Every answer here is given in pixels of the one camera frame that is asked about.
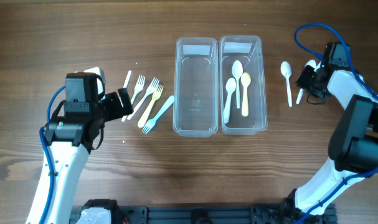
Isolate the white plastic fork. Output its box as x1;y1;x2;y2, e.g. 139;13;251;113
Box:
127;77;159;120
131;75;145;105
123;70;132;88

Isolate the yellow plastic fork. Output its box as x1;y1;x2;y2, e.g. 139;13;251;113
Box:
138;85;164;128

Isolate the yellow plastic spoon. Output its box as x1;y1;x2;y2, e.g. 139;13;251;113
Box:
241;72;251;117

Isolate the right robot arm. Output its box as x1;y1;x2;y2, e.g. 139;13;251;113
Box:
279;42;378;223

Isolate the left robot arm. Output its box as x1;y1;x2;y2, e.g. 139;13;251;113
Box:
26;67;133;223

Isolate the left clear plastic container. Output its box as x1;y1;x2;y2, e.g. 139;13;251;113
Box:
173;37;219;138

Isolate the clear plastic container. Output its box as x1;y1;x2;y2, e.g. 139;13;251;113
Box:
219;35;268;135
173;37;219;138

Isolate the right clear plastic container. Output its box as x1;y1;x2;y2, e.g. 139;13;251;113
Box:
219;35;268;135

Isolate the light blue plastic fork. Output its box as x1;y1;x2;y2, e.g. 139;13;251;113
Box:
142;95;174;134

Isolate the left blue cable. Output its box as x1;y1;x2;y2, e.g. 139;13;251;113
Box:
38;84;68;224

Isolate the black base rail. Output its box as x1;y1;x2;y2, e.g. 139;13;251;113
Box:
69;203;338;224

